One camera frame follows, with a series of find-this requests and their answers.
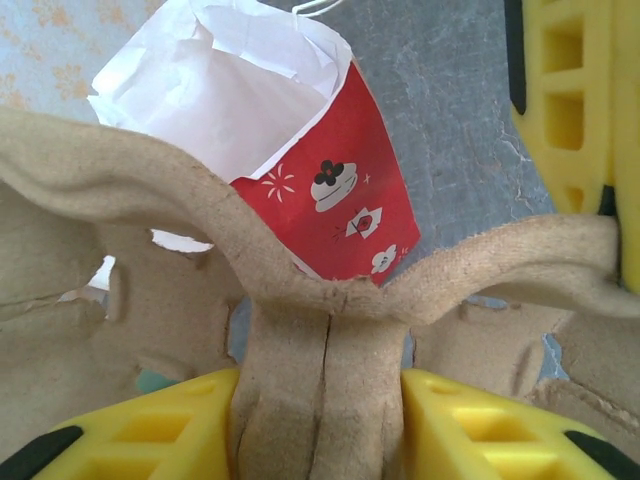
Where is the brown pulp cup carrier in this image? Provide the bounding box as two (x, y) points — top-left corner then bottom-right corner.
(0, 107), (640, 480)

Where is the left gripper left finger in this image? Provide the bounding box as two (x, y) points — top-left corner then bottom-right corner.
(0, 367), (242, 480)

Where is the mint green holder cup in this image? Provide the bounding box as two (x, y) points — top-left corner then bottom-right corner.
(135, 368), (181, 396)

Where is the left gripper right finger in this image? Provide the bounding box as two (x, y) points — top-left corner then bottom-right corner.
(401, 368), (640, 480)

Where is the red white paper bag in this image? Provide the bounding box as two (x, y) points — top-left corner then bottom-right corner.
(87, 0), (422, 291)

